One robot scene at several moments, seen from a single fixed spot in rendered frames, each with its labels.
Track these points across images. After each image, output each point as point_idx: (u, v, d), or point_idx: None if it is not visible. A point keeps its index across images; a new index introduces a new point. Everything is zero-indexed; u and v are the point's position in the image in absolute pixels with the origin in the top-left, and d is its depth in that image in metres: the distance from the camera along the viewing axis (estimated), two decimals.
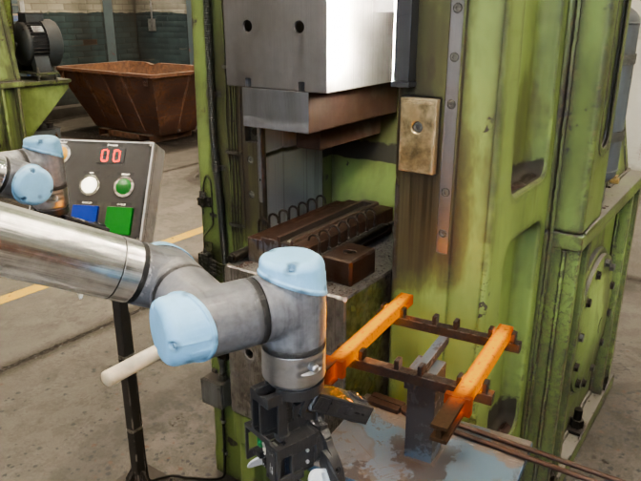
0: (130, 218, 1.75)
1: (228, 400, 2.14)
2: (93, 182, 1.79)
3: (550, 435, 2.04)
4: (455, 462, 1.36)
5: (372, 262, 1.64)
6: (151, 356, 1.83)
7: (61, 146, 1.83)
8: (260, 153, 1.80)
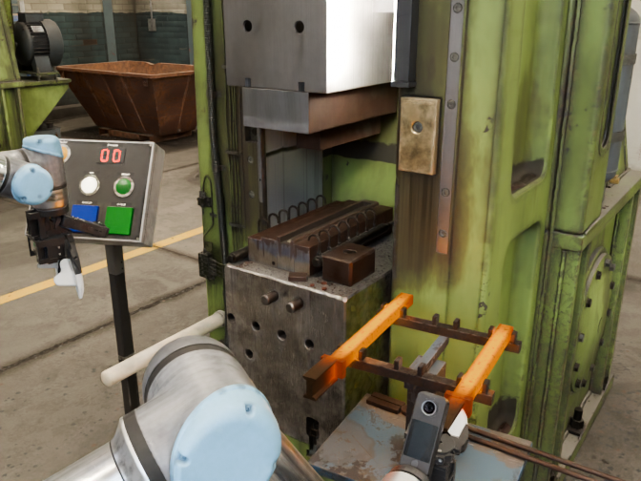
0: (130, 218, 1.75)
1: None
2: (93, 182, 1.79)
3: (550, 435, 2.04)
4: (455, 462, 1.36)
5: (372, 262, 1.64)
6: (151, 356, 1.83)
7: (61, 146, 1.83)
8: (260, 153, 1.80)
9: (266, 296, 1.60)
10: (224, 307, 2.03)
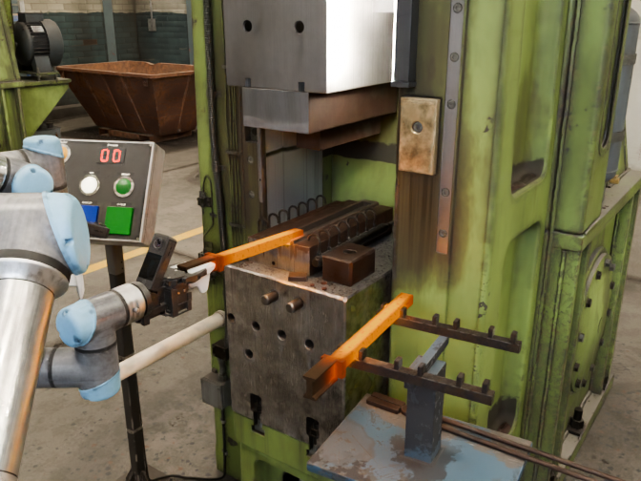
0: (130, 218, 1.75)
1: (228, 400, 2.14)
2: (93, 182, 1.79)
3: (550, 435, 2.04)
4: (455, 462, 1.36)
5: (372, 262, 1.64)
6: (151, 356, 1.83)
7: (61, 146, 1.83)
8: (260, 153, 1.80)
9: (266, 296, 1.60)
10: (224, 307, 2.03)
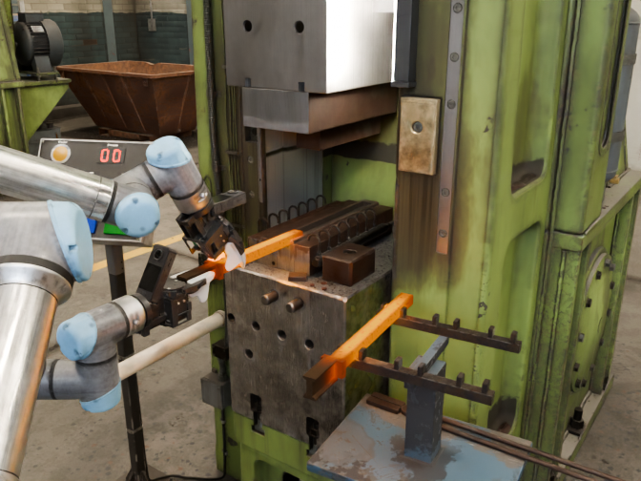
0: None
1: (228, 400, 2.14)
2: None
3: (550, 435, 2.04)
4: (455, 462, 1.36)
5: (372, 262, 1.64)
6: (151, 356, 1.83)
7: (61, 146, 1.83)
8: (260, 153, 1.80)
9: (266, 296, 1.60)
10: (224, 307, 2.03)
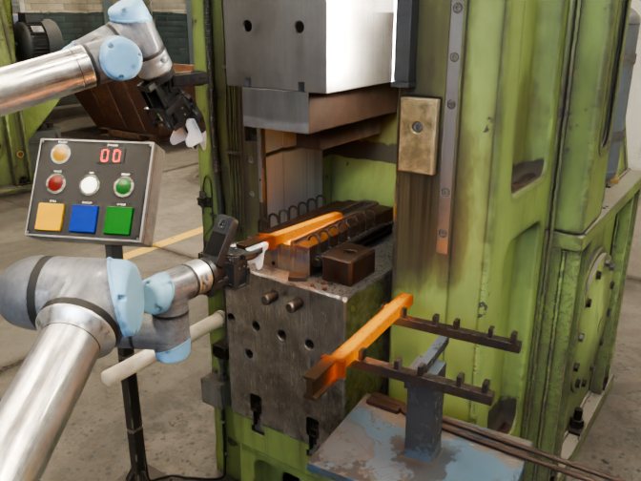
0: (130, 218, 1.75)
1: (228, 400, 2.14)
2: (93, 182, 1.79)
3: (550, 435, 2.04)
4: (455, 462, 1.36)
5: (372, 262, 1.64)
6: (151, 356, 1.83)
7: (61, 146, 1.83)
8: (260, 153, 1.80)
9: (266, 296, 1.60)
10: (224, 307, 2.03)
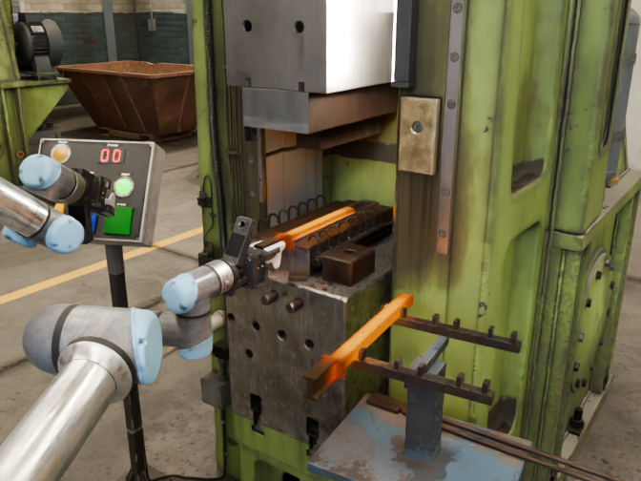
0: (130, 218, 1.75)
1: (228, 400, 2.14)
2: None
3: (550, 435, 2.04)
4: (455, 462, 1.36)
5: (372, 262, 1.64)
6: None
7: (61, 146, 1.83)
8: (260, 153, 1.80)
9: (266, 296, 1.60)
10: (224, 307, 2.03)
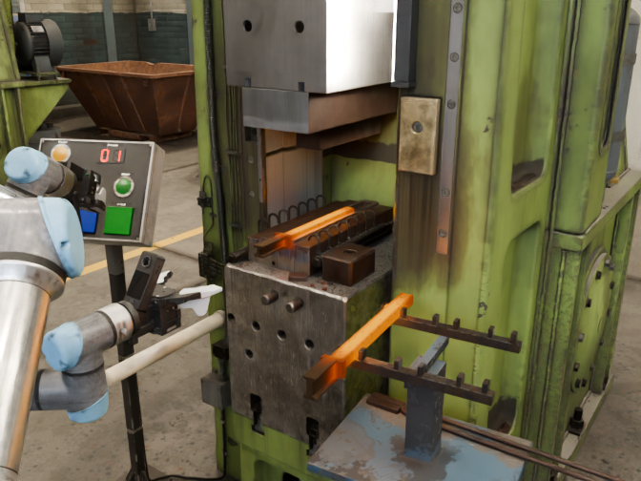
0: (130, 218, 1.75)
1: (228, 400, 2.14)
2: None
3: (550, 435, 2.04)
4: (455, 462, 1.36)
5: (372, 262, 1.64)
6: (151, 356, 1.83)
7: (61, 146, 1.83)
8: (260, 153, 1.80)
9: (266, 296, 1.60)
10: (224, 307, 2.03)
